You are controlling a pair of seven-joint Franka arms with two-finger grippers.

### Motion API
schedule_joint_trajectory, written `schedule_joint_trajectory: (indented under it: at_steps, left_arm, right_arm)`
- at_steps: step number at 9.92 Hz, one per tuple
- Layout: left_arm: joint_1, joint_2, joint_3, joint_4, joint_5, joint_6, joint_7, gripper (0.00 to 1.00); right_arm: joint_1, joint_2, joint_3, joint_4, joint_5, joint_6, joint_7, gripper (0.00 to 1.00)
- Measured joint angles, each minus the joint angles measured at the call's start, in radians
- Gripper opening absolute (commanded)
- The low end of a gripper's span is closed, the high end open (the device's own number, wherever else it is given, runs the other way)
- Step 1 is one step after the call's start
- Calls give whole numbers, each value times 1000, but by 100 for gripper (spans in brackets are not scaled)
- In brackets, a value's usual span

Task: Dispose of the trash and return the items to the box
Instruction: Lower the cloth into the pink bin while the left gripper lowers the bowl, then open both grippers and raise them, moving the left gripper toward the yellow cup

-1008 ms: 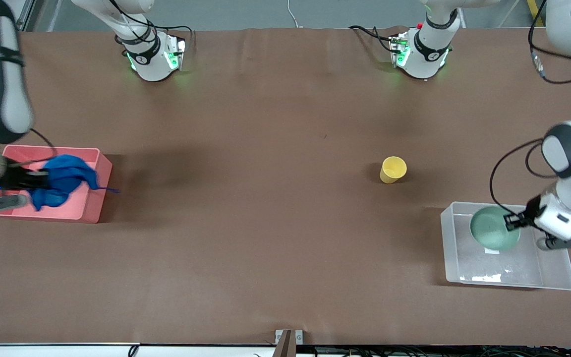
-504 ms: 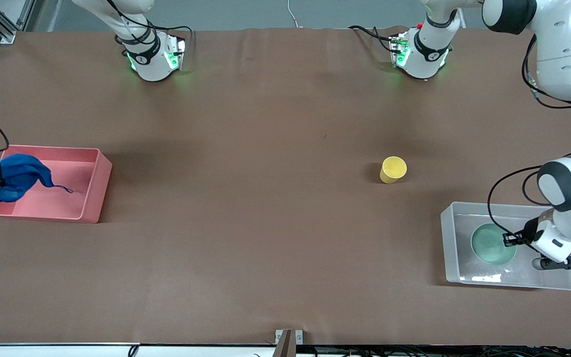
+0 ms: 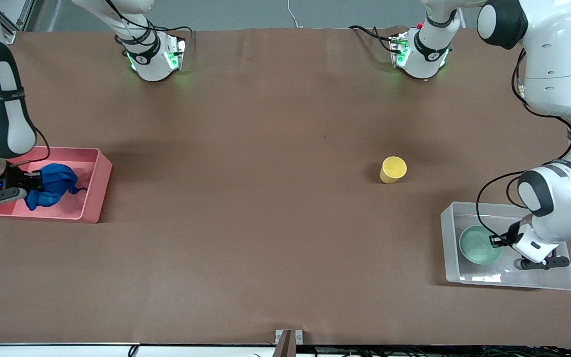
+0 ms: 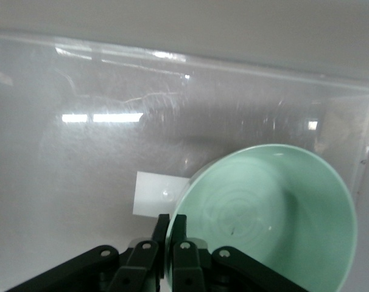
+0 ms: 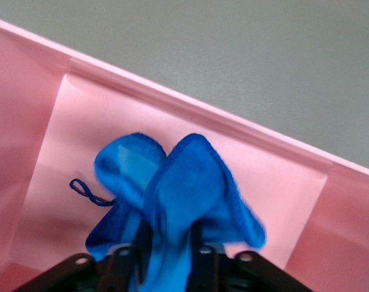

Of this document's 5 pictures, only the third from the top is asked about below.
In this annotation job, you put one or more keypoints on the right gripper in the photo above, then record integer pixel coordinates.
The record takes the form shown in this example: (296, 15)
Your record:
(18, 178)

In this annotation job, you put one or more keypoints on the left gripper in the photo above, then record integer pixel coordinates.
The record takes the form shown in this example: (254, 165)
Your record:
(510, 236)

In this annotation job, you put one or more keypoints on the blue cloth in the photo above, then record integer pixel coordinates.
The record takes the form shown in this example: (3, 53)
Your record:
(55, 186)

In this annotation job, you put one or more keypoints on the light green bowl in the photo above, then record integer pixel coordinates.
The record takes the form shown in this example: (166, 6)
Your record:
(476, 248)

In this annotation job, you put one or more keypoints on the yellow plastic cup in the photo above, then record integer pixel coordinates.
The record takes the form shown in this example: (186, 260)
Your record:
(393, 168)

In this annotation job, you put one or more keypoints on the clear plastic box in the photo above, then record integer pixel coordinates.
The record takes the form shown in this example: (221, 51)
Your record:
(451, 233)

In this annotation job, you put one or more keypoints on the base box with green light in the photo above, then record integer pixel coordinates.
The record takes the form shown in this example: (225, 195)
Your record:
(175, 52)
(398, 49)

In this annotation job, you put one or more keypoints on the pink plastic bin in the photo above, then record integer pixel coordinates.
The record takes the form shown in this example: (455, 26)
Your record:
(94, 191)

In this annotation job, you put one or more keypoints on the brown table mat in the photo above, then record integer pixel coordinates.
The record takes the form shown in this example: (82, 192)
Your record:
(285, 223)

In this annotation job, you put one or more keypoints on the aluminium frame profile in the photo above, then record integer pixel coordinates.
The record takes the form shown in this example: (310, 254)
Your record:
(18, 17)

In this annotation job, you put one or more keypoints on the metal bracket with post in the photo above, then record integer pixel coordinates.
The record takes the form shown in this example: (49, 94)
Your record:
(289, 341)

